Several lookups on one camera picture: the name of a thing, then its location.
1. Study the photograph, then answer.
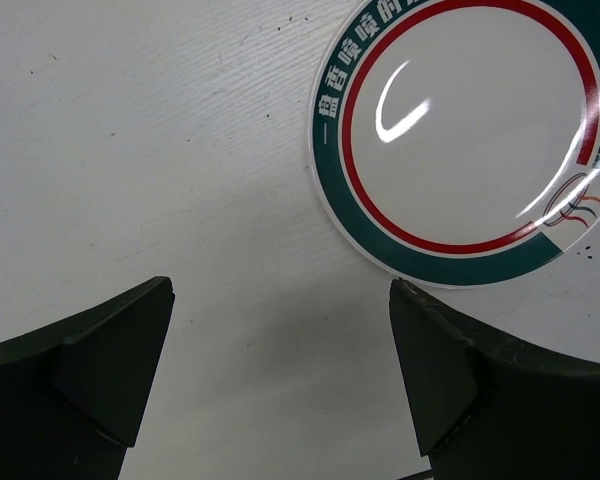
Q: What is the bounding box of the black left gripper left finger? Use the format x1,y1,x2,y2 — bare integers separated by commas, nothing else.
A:
0,276,175,479

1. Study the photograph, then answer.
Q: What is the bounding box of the green red rimmed white plate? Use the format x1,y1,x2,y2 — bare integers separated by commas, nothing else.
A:
307,1,600,287

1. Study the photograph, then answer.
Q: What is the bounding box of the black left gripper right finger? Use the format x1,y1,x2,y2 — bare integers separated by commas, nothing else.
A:
389,279,600,479

